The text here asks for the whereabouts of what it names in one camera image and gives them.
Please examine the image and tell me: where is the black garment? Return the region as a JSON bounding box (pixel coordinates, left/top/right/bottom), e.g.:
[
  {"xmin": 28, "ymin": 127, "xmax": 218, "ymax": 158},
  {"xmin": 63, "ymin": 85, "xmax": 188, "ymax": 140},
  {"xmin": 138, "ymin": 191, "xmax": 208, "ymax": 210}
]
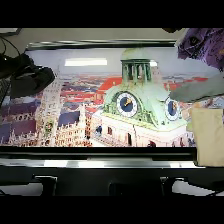
[{"xmin": 0, "ymin": 53, "xmax": 56, "ymax": 100}]

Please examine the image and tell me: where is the silver frame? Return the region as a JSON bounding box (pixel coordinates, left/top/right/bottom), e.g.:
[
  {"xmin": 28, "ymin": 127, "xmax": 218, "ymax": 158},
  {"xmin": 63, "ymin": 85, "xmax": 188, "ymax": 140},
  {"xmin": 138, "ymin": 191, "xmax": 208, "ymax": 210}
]
[{"xmin": 0, "ymin": 157, "xmax": 206, "ymax": 170}]

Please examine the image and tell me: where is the beige garment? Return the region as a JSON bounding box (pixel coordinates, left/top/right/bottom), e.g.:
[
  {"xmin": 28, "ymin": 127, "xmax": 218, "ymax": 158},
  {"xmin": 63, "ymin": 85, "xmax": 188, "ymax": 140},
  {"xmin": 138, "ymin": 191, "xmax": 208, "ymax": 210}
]
[{"xmin": 190, "ymin": 106, "xmax": 224, "ymax": 168}]

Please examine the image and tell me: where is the purple garment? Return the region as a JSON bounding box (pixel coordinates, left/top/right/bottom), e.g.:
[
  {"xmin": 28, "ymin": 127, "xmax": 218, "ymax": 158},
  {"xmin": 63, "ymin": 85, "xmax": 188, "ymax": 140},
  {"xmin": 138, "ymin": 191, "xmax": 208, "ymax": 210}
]
[{"xmin": 176, "ymin": 28, "xmax": 224, "ymax": 73}]

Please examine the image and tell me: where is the black cable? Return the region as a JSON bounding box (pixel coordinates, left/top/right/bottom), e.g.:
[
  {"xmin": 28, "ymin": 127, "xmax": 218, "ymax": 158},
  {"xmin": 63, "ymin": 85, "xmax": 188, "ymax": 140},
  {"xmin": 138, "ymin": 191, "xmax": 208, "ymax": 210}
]
[{"xmin": 0, "ymin": 34, "xmax": 22, "ymax": 60}]

